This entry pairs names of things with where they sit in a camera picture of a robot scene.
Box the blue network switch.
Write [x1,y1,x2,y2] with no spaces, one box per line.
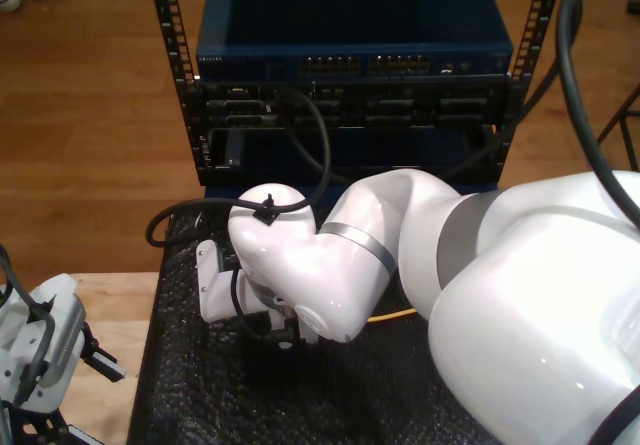
[194,0,515,82]

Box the thin black camera cable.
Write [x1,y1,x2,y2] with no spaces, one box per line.
[146,59,561,251]

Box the yellow network cable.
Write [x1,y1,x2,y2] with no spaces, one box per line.
[367,308,417,324]

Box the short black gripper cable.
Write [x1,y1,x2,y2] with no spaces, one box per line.
[230,264,307,352]
[0,244,57,409]

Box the black perforated rack post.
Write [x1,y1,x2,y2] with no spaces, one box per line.
[492,0,569,166]
[144,0,210,187]

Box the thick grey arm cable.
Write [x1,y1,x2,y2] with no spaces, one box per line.
[556,0,640,234]

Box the blue rack base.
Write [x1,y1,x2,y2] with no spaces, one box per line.
[203,180,502,204]

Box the black bubble-wrap mat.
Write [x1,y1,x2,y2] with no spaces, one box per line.
[125,202,501,445]

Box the black rack server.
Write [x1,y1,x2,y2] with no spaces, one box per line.
[182,79,527,129]

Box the dark wooden stool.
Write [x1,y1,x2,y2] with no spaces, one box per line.
[597,82,640,171]

